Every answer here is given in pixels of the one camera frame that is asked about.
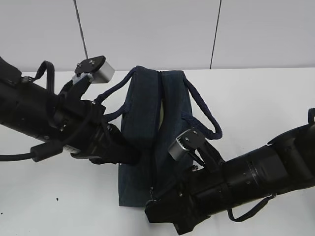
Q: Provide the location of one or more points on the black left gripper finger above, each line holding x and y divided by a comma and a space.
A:
121, 151

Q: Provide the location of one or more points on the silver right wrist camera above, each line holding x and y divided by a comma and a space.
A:
193, 143

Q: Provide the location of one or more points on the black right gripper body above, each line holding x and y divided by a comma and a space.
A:
179, 204

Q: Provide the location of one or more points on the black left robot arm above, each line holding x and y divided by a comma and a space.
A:
63, 121

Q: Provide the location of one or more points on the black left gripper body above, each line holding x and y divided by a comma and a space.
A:
103, 146

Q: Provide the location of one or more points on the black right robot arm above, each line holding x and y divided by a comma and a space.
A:
241, 186

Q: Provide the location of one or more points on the dark blue zip bag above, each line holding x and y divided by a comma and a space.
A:
159, 106

